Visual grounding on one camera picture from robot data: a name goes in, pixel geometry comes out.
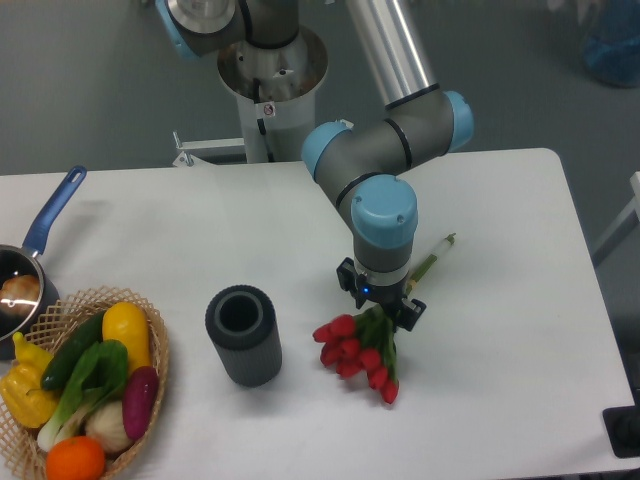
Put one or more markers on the white frame at right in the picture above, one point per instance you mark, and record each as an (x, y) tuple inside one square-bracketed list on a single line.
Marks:
[(619, 228)]

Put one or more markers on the brown bread roll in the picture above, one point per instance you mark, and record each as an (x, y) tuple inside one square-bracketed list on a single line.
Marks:
[(19, 295)]

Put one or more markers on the white metal base frame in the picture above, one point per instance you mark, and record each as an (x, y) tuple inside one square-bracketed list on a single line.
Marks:
[(210, 147)]

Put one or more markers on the purple sweet potato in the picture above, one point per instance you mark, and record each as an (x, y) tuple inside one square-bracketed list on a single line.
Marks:
[(138, 400)]

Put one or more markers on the green cucumber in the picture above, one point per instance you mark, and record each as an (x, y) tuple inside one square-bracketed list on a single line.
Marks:
[(60, 368)]

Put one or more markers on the dark grey ribbed vase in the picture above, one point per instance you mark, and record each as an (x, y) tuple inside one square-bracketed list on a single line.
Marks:
[(241, 323)]

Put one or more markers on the blue handled saucepan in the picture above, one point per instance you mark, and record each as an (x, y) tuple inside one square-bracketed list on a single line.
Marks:
[(23, 260)]

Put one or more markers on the yellow bell pepper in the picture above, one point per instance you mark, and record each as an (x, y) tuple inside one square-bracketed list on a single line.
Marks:
[(29, 404)]

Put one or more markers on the black device at edge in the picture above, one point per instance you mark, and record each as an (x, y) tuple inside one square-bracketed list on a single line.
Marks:
[(622, 426)]

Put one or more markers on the red tulip bouquet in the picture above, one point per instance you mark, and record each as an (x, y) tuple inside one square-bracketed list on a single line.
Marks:
[(365, 342)]

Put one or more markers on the orange fruit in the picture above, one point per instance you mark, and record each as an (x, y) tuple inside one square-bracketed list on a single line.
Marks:
[(79, 457)]

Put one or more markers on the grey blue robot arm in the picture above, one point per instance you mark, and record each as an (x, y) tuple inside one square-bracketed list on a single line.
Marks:
[(359, 172)]

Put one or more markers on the woven wicker basket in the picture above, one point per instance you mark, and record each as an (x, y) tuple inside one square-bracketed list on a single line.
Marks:
[(21, 455)]

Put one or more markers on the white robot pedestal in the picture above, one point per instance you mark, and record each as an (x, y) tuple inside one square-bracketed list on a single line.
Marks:
[(275, 91)]

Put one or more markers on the yellow squash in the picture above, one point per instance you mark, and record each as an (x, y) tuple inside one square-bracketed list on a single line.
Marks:
[(127, 323)]

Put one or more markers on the blue water jug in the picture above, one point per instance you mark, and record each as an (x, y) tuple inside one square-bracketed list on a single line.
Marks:
[(610, 48)]

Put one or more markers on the beige garlic bulb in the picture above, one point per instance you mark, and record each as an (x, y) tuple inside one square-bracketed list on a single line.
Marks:
[(106, 426)]

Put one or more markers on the green bok choy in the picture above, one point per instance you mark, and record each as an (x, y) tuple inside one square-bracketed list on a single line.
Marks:
[(100, 374)]

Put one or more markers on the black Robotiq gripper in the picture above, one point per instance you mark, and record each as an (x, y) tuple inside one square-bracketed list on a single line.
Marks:
[(383, 288)]

